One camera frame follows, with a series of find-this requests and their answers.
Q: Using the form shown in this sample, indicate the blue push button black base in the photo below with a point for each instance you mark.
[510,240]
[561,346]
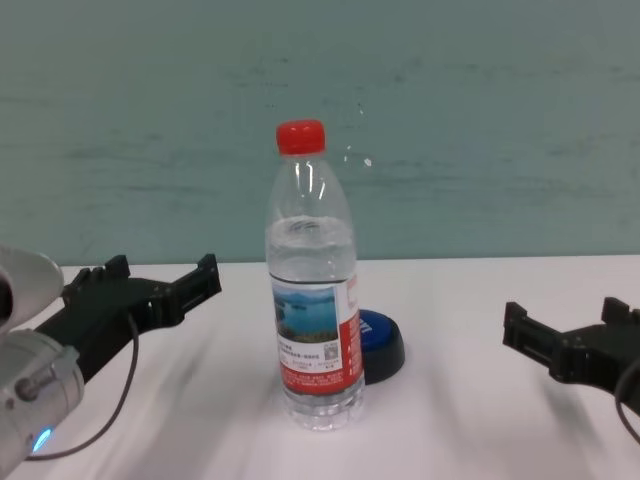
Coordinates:
[382,345]

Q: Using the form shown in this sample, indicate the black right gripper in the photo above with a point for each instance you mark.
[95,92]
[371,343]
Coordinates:
[595,355]

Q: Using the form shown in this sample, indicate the clear water bottle red cap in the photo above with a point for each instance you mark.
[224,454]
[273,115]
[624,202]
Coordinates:
[310,310]

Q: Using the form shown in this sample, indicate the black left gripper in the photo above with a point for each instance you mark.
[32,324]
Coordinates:
[95,320]

